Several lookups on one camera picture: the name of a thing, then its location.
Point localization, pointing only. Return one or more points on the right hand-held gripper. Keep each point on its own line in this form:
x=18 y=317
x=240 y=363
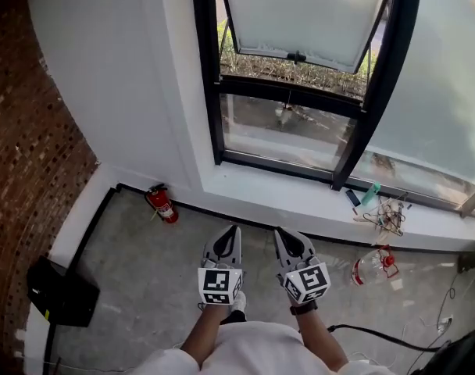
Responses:
x=308 y=281

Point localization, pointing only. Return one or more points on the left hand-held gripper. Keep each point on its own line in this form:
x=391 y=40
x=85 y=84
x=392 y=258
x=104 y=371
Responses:
x=220 y=281

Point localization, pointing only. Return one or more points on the black framed window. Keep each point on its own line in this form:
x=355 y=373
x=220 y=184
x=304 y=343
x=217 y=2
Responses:
x=208 y=92

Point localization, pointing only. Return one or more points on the person's right forearm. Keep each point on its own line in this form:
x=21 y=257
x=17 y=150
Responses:
x=319 y=338

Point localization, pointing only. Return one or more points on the person's left forearm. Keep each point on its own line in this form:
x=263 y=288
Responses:
x=208 y=332

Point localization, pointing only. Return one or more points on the white window sill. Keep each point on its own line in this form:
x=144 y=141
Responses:
x=268 y=193

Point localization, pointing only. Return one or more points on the frosted glass window sash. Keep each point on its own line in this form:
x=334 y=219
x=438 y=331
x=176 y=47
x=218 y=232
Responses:
x=300 y=18

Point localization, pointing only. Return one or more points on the person's right hand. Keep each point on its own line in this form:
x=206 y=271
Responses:
x=291 y=297

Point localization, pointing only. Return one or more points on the black wristwatch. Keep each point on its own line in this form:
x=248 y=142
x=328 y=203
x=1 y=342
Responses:
x=303 y=308

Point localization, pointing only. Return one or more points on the person's black trouser leg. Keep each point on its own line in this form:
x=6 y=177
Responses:
x=234 y=318

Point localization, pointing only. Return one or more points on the red fire extinguisher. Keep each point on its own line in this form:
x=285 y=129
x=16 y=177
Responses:
x=163 y=205

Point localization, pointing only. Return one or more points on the black phone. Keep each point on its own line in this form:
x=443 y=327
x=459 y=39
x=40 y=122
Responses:
x=353 y=197

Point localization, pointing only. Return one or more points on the clear red-capped plastic jug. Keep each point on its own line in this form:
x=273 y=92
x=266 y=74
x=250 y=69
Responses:
x=372 y=267

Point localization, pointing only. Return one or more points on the teal bottle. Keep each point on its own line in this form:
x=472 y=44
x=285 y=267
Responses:
x=371 y=193

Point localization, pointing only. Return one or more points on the person's white shirt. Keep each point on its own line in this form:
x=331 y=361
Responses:
x=261 y=352

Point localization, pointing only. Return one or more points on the black box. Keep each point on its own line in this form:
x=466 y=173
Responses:
x=63 y=295

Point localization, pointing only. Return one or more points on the dark object with wheel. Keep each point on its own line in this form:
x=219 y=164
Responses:
x=473 y=256

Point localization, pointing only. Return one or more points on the black bag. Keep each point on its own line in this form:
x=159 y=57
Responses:
x=460 y=356

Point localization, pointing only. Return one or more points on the large frosted glass pane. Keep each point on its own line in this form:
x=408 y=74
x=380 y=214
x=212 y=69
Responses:
x=436 y=92

